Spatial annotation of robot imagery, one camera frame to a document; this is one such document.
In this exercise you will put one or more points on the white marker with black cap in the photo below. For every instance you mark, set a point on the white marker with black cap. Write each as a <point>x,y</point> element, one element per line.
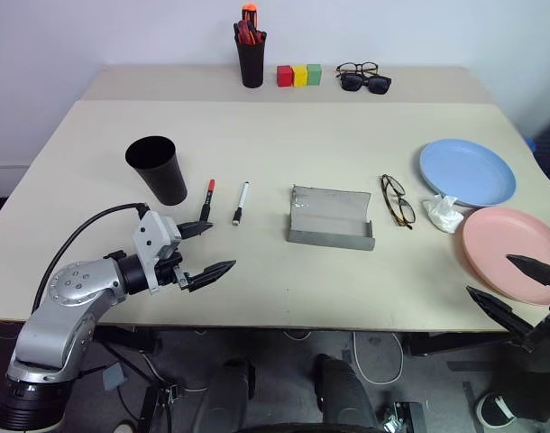
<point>242,200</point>

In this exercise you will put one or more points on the tortoiseshell frame glasses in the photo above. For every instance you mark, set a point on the tortoiseshell frame glasses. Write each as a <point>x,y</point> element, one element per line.
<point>403,212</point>

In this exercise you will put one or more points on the black plastic cup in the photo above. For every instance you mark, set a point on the black plastic cup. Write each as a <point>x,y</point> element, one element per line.
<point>160,180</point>

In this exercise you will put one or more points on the black rounded shape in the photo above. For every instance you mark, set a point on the black rounded shape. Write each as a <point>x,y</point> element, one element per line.
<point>342,392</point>

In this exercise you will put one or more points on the blue plate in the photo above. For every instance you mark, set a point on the blue plate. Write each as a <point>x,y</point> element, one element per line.
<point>466,171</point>

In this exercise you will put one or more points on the black curved rim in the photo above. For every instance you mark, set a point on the black curved rim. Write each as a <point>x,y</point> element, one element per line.
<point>284,428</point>

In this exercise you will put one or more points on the crumpled white tissue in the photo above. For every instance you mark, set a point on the crumpled white tissue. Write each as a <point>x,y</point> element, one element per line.
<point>442,214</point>

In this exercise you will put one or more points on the yellow block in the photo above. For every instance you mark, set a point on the yellow block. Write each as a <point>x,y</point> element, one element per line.
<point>300,76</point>

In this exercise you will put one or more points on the metal caster bracket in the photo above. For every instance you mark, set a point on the metal caster bracket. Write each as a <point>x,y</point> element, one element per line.
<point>406,417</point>

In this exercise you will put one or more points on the black table frame bar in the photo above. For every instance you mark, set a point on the black table frame bar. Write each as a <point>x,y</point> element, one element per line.
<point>455,343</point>

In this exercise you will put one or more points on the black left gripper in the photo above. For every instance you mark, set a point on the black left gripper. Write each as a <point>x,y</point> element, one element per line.
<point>169,266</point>

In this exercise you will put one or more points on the small grey box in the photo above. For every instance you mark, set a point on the small grey box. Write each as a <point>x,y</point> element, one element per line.
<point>112,378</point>

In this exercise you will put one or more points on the blue plastic container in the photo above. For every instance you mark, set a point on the blue plastic container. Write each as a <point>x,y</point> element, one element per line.
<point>531,144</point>

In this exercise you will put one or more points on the red capped black marker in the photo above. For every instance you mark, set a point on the red capped black marker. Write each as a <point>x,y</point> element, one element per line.
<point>208,200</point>

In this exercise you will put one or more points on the black frame clear glasses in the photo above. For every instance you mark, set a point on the black frame clear glasses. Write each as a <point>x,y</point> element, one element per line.
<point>347,67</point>

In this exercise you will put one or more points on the tall orange capped screwdriver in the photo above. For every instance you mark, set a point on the tall orange capped screwdriver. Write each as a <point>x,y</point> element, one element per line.
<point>250,13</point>

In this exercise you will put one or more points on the black sunglasses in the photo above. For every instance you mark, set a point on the black sunglasses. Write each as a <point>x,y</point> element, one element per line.
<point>352,82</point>

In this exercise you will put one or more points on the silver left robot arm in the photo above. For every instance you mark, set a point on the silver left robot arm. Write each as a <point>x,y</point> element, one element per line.
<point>54,334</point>

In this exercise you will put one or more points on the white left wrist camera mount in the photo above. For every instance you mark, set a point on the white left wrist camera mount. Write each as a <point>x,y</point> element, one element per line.
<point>144,234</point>

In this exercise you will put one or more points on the pink plate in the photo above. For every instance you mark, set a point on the pink plate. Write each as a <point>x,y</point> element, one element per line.
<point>496,243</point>

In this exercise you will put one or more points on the green block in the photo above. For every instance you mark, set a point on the green block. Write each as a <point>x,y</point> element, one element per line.
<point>314,75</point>

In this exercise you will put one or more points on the black and white shoe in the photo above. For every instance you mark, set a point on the black and white shoe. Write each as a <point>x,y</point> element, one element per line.
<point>493,408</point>

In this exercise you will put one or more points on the black tool holder cup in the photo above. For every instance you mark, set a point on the black tool holder cup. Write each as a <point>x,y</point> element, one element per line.
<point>251,63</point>

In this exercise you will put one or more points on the grey glasses case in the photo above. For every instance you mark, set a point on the grey glasses case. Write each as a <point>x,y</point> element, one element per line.
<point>329,212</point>

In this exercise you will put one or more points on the red block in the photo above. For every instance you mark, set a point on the red block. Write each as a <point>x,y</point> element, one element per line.
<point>284,76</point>

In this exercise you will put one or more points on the black stand foot clamp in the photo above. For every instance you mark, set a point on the black stand foot clamp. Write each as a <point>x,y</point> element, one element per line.
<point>160,406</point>

